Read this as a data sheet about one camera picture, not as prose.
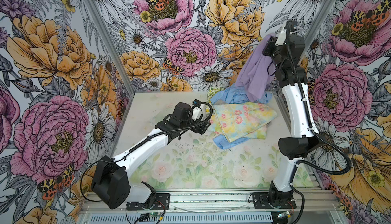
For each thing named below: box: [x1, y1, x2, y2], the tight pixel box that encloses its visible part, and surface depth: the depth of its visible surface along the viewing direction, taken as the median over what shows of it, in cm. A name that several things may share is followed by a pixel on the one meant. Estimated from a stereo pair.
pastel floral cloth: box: [209, 101, 277, 143], surface depth 99 cm
